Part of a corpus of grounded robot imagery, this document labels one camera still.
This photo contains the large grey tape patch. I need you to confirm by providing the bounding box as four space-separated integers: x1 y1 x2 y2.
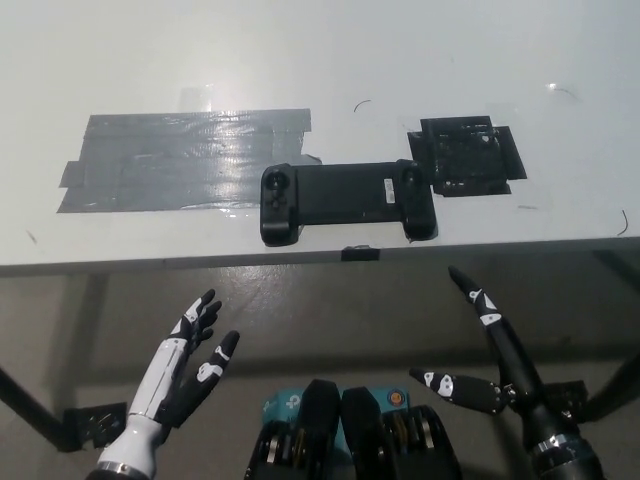
56 107 324 215

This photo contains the black square tape patch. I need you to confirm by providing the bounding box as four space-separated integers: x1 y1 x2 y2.
407 114 529 198

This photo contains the black table leg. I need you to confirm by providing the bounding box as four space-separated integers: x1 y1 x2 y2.
0 364 76 454
582 344 640 426

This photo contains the black and white right hand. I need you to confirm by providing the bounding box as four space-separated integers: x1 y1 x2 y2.
408 265 584 452

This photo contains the black and teal robot body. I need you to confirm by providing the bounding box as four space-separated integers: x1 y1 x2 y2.
243 378 464 480

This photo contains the white and black left hand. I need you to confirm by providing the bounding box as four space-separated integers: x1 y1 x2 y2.
96 289 241 472

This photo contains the black game controller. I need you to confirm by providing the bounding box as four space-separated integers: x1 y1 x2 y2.
258 158 440 247

